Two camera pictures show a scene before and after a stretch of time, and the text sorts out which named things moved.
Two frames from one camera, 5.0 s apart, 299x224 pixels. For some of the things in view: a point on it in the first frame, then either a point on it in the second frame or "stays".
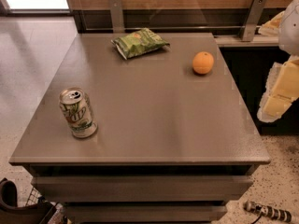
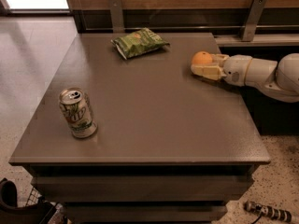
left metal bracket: x=117 y=14 stays
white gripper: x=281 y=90 to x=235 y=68
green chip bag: x=141 y=41 stays
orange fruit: x=203 y=63 stays
